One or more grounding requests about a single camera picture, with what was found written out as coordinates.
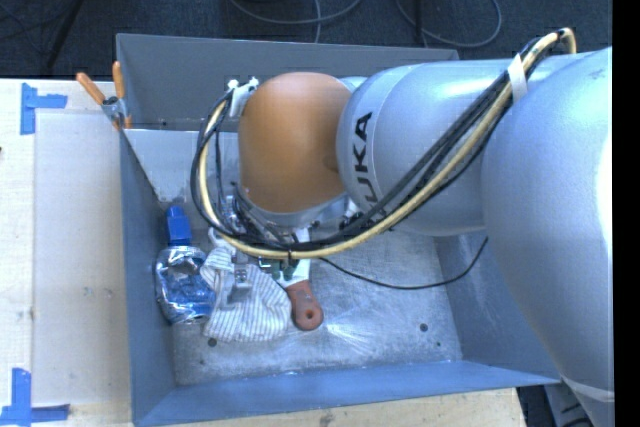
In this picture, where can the white striped cloth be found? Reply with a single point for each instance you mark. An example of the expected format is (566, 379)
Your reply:
(255, 315)

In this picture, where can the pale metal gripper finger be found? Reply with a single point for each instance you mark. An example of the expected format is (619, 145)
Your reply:
(241, 280)

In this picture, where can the clear plastic bottle blue cap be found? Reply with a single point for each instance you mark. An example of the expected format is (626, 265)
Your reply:
(181, 287)

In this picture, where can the grey metal bin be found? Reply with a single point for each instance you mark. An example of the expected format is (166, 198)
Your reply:
(380, 315)

